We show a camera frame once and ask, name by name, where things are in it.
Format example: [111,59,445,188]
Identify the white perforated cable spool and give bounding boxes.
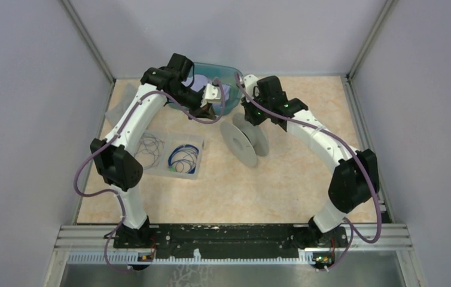
[220,113,269,167]

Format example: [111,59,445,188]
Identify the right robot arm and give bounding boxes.
[234,75,382,246]

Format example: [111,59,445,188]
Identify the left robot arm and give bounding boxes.
[90,53,225,248]

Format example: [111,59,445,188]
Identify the lavender cloth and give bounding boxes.
[182,74,230,101]

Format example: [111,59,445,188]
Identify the teal plastic basin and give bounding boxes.
[187,63,243,115]

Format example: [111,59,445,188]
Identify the clear plastic divided tray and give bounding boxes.
[135,130,205,180]

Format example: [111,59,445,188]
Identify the clear plastic bag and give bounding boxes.
[105,84,137,126]

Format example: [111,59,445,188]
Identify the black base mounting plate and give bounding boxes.
[113,224,348,259]

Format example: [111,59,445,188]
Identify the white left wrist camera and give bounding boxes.
[200,83,225,107]

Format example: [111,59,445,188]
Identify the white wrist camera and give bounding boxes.
[200,83,225,107]
[241,74,259,98]

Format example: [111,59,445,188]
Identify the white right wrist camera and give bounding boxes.
[241,74,259,98]

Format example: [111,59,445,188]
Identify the blue cable coil green connector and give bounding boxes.
[167,144,199,174]

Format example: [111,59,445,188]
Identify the blue thin wire coil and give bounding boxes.
[136,132,166,169]

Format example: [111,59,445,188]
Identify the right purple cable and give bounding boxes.
[234,72,383,272]

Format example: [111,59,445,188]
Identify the white slotted cable duct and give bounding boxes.
[67,249,315,265]

